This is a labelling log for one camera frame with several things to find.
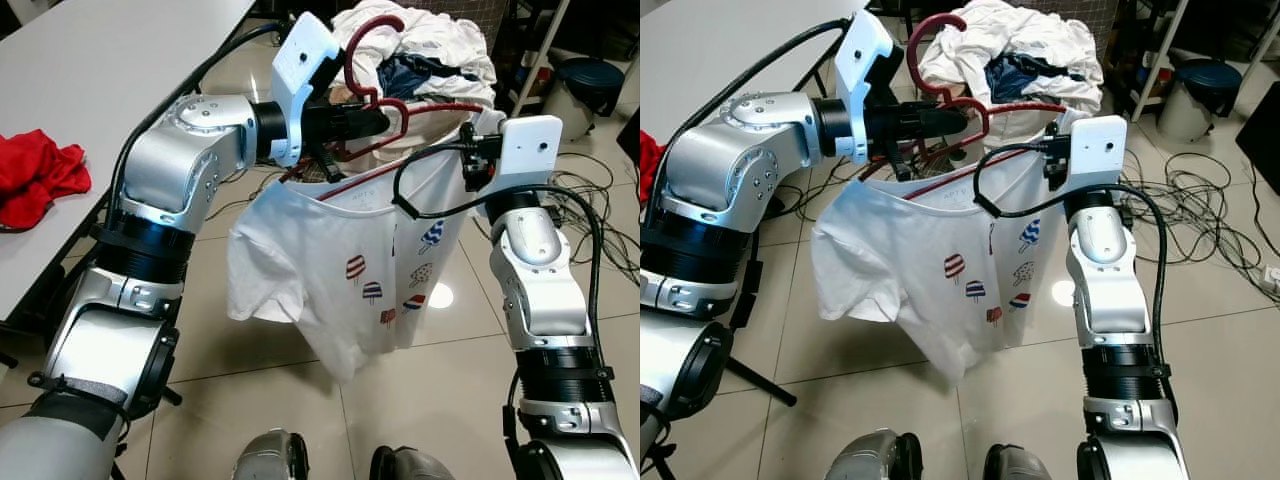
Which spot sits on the red plastic hanger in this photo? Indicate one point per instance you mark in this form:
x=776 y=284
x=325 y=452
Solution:
x=910 y=65
x=348 y=65

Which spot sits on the white popsicle print T-shirt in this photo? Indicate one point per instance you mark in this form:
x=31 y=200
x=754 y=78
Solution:
x=900 y=260
x=320 y=260

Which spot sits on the red cloth garment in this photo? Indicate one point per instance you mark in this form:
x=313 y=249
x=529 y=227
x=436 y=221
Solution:
x=650 y=170
x=40 y=175

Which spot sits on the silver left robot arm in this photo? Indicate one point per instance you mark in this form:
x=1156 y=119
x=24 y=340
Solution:
x=750 y=150
x=190 y=160

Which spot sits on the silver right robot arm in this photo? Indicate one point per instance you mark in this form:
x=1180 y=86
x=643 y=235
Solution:
x=540 y=290
x=1105 y=290

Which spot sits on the dark blue garment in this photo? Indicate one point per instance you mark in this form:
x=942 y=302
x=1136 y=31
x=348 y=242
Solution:
x=410 y=75
x=1015 y=78

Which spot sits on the white clothes pile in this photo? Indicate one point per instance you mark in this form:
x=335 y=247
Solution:
x=1040 y=40
x=450 y=40

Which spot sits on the grey bin dark lid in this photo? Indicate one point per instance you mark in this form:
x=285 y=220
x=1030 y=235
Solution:
x=590 y=90
x=1200 y=90

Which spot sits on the grey right robot leg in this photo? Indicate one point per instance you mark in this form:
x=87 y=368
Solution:
x=1020 y=465
x=415 y=467

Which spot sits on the grey robot leg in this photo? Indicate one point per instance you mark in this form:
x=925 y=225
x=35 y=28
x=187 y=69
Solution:
x=270 y=458
x=1020 y=465
x=415 y=467
x=875 y=458

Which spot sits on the grey left robot leg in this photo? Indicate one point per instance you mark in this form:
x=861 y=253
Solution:
x=875 y=458
x=270 y=458

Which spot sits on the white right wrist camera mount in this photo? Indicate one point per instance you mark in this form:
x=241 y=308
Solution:
x=1098 y=155
x=530 y=155

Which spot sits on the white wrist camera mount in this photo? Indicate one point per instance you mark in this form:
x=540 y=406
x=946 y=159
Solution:
x=865 y=60
x=1098 y=155
x=305 y=60
x=530 y=155

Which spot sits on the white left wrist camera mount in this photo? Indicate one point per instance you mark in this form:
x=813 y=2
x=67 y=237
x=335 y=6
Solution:
x=305 y=60
x=865 y=60

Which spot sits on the white table black frame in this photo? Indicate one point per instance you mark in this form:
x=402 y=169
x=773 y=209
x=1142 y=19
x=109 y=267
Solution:
x=740 y=50
x=100 y=80

